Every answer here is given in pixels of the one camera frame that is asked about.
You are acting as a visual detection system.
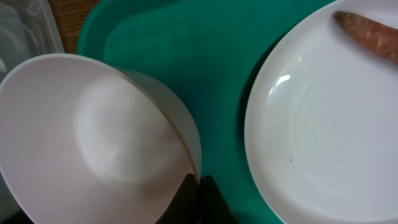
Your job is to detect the large white plate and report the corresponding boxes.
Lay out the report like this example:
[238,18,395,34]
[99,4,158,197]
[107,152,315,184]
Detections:
[244,0,397,224]

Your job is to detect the clear plastic waste bin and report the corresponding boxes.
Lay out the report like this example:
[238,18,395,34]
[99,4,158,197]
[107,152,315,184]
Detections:
[0,0,65,218]

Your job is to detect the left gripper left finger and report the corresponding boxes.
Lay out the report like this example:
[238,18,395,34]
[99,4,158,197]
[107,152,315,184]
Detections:
[155,174,198,224]

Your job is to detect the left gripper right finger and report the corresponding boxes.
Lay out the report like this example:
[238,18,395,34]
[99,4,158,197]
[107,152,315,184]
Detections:
[200,175,238,224]

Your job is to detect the pink bowl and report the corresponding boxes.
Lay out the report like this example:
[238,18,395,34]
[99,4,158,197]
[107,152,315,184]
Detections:
[1,54,201,223]

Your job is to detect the teal serving tray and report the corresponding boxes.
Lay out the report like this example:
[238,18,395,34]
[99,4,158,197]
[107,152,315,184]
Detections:
[77,0,328,223]

